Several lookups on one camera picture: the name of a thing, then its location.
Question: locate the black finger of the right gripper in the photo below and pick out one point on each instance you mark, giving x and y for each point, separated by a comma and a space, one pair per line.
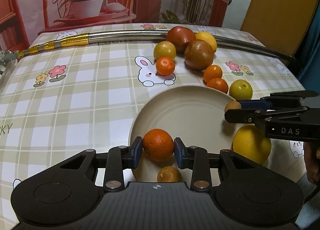
253, 115

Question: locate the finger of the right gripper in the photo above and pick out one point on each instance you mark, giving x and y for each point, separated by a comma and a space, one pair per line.
292, 99

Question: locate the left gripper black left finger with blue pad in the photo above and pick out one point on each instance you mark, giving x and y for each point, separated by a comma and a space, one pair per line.
118, 159

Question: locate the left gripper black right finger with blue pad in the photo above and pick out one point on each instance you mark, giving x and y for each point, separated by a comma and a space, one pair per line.
197, 160

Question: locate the large yellow lemon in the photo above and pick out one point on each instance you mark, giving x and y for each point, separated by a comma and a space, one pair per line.
251, 143

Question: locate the small brown round fruit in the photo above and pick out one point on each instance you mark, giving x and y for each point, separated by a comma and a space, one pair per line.
169, 174

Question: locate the person hand at edge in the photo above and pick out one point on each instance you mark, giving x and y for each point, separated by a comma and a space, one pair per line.
311, 159

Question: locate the yellow-green plum near plate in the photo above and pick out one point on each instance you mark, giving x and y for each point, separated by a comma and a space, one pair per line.
241, 90

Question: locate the cream round plate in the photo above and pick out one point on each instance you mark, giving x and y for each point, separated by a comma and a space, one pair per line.
195, 114

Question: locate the teal curtain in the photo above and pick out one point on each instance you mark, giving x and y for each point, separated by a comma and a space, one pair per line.
309, 75

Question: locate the smooth orange tangerine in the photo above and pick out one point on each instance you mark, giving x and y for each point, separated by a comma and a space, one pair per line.
211, 72

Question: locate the brownish red-green apple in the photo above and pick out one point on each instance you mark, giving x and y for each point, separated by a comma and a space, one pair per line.
198, 55

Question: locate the yellow lemon behind apples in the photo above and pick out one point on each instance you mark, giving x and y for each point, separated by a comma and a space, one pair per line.
208, 38

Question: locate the small orange tangerine left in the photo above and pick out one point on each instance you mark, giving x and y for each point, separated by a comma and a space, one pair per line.
165, 66

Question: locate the wooden board panel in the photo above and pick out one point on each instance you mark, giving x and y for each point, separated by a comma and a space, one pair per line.
279, 24

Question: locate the dark red apple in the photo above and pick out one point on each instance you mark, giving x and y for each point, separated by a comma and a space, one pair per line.
180, 37

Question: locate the yellow-green round fruit left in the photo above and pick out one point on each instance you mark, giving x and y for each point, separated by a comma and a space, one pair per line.
164, 49

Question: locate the silver sword with gold handle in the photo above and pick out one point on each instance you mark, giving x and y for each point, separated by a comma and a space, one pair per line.
129, 35

